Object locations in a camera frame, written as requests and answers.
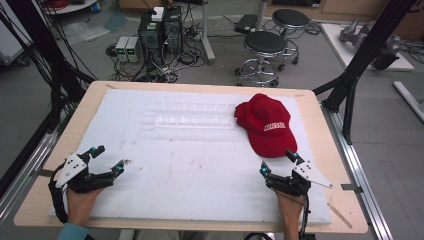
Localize grey power supply unit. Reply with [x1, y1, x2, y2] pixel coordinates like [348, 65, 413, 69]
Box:
[114, 35, 130, 63]
[125, 35, 143, 63]

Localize grey desk leg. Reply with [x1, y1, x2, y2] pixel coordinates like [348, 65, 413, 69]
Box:
[199, 0, 217, 65]

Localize white floor board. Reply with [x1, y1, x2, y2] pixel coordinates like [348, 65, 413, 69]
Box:
[320, 22, 416, 73]

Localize red baseball cap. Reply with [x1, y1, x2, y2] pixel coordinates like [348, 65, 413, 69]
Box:
[233, 92, 299, 159]

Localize person's right hand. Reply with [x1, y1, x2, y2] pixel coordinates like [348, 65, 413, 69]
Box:
[274, 188, 306, 224]

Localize wooden table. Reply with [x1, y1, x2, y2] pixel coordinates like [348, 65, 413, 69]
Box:
[13, 80, 370, 235]

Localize thin wooden stick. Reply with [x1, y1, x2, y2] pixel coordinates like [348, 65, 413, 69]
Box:
[326, 201, 354, 230]

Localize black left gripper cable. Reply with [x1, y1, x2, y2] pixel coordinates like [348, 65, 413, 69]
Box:
[47, 164, 70, 225]

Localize black metal frame stand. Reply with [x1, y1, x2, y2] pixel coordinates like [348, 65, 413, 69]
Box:
[312, 0, 419, 146]
[0, 0, 98, 198]

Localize black computer tower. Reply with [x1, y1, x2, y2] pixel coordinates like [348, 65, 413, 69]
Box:
[137, 9, 165, 66]
[162, 5, 184, 56]

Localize white foam board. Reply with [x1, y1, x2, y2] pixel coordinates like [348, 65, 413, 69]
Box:
[48, 87, 333, 226]

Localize clear plastic sheet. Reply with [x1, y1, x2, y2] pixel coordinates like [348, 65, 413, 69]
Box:
[63, 12, 129, 44]

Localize black flat device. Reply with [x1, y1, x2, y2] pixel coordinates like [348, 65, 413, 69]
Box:
[233, 13, 259, 34]

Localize white tube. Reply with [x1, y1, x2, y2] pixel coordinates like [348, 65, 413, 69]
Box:
[392, 80, 424, 124]

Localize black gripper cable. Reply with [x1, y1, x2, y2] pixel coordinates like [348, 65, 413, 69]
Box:
[275, 188, 317, 240]
[47, 164, 70, 225]

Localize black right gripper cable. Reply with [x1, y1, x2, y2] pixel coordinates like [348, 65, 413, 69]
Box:
[275, 188, 317, 240]

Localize black round stool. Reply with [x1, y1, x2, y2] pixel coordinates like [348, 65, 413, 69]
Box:
[271, 8, 312, 65]
[234, 30, 298, 89]

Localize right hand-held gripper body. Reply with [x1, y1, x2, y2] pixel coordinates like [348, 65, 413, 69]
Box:
[265, 159, 334, 197]

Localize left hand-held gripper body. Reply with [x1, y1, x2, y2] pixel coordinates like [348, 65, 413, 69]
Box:
[54, 152, 117, 194]

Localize white round table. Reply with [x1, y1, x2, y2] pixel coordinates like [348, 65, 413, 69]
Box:
[39, 0, 102, 16]

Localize person's left hand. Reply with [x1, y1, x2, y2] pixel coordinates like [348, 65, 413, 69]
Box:
[65, 187, 105, 228]

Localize tangle of floor cables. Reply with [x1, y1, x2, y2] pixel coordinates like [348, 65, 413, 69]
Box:
[105, 19, 208, 84]

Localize aluminium rail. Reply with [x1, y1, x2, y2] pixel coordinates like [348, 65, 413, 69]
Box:
[320, 102, 396, 240]
[0, 111, 76, 225]

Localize white box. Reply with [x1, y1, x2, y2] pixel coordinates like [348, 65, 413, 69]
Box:
[151, 6, 165, 22]

